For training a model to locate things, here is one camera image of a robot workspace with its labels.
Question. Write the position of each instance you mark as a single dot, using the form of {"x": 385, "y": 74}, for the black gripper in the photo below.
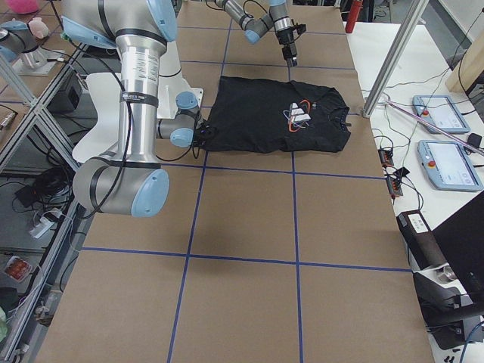
{"x": 286, "y": 40}
{"x": 200, "y": 133}

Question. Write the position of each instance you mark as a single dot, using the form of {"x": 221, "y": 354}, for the black graphic t-shirt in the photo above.
{"x": 263, "y": 116}

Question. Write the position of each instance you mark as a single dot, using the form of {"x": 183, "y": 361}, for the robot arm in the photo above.
{"x": 276, "y": 18}
{"x": 127, "y": 178}

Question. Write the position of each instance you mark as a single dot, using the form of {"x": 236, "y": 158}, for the red cylinder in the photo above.
{"x": 353, "y": 15}

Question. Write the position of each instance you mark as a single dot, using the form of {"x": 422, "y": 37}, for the far teach pendant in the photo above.
{"x": 440, "y": 111}

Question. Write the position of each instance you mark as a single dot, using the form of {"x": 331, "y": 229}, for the teach pendant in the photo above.
{"x": 447, "y": 166}
{"x": 440, "y": 111}

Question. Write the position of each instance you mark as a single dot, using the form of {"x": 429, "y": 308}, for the near teach pendant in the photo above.
{"x": 447, "y": 166}

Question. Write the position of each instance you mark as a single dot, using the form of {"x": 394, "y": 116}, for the reacher grabber stick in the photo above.
{"x": 430, "y": 128}

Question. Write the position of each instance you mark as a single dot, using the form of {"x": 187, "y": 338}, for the black monitor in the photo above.
{"x": 460, "y": 238}

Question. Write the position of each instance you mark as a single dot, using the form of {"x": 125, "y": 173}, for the aluminium frame post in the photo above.
{"x": 395, "y": 52}

